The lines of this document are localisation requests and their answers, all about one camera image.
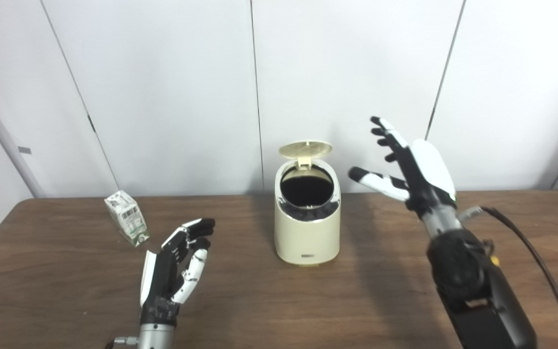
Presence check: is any black bin liner bag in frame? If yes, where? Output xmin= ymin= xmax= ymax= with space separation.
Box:
xmin=279 ymin=167 xmax=339 ymax=223

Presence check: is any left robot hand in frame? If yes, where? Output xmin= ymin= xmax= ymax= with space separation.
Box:
xmin=139 ymin=218 xmax=216 ymax=327

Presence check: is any cream-colored bin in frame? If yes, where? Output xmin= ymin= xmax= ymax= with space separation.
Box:
xmin=274 ymin=158 xmax=341 ymax=266

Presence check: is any cream round bin lid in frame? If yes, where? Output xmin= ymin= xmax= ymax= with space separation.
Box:
xmin=279 ymin=141 xmax=333 ymax=170

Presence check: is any white green milk carton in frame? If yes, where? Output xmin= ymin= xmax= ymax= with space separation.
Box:
xmin=104 ymin=190 xmax=150 ymax=247

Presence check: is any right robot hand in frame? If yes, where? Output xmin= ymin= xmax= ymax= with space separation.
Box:
xmin=348 ymin=116 xmax=458 ymax=219

